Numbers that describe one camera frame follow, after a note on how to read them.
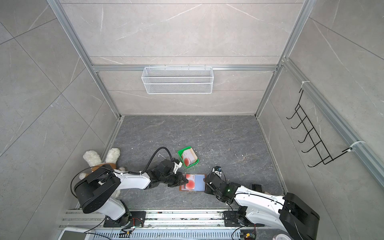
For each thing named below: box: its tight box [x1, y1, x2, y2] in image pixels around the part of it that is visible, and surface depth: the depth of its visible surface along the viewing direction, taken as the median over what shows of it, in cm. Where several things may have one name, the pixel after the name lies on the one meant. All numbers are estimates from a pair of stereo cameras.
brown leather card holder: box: [179, 173, 207, 192], surface depth 86 cm
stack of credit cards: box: [182, 147, 198, 167], surface depth 94 cm
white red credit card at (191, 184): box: [185, 174, 195, 190], surface depth 86 cm
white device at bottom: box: [57, 227, 91, 240], surface depth 67 cm
